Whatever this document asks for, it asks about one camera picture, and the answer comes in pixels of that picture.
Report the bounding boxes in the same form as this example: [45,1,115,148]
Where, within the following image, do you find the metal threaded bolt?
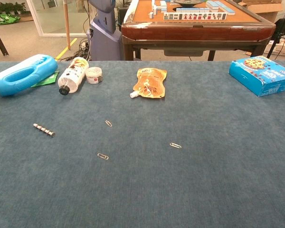
[33,123,56,138]

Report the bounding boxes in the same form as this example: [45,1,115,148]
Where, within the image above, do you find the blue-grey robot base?
[87,0,124,61]

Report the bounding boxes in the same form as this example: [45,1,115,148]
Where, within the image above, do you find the orange spout pouch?
[130,67,168,99]

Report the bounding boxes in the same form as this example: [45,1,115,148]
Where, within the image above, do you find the small round clear container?
[85,66,103,85]

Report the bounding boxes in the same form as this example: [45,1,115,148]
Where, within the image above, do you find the white bottle with black cap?
[57,57,90,96]

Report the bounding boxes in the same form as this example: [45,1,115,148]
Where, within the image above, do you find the brown mahjong table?
[121,0,276,61]

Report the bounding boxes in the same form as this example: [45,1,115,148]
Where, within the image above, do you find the green flat packet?
[30,70,60,88]

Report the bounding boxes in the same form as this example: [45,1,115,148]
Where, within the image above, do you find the standing mahjong tile cluster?
[148,0,168,19]

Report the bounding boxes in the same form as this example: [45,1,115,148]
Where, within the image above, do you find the face-up mahjong tile row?
[163,12,228,21]

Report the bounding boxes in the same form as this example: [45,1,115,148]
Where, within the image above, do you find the wooden pole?
[63,0,71,51]

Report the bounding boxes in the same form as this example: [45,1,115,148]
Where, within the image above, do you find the dark round dish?
[173,0,206,7]

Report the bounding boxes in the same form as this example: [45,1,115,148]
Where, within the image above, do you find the blue cookie box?
[228,55,285,97]

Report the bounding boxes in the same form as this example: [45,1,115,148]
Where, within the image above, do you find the black tripod stand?
[266,0,285,59]

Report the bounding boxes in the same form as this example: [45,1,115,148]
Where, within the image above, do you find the cardboard box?
[237,0,285,23]

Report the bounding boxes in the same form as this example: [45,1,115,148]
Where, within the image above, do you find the green bag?
[0,13,21,26]

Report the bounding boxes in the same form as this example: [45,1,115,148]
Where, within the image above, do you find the green potted plants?
[0,2,27,16]

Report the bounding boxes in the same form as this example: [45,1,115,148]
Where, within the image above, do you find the tangled black floor cables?
[59,38,91,61]

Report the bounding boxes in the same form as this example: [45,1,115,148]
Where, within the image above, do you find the blue detergent bottle with handle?
[0,54,59,98]

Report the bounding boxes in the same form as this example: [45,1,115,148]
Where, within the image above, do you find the blue-backed mahjong tile wall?
[176,7,210,13]

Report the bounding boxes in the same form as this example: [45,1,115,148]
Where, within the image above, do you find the long diagonal mahjong tile wall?
[206,0,236,16]

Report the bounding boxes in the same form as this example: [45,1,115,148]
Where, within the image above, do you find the white glass door frame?
[26,0,91,38]

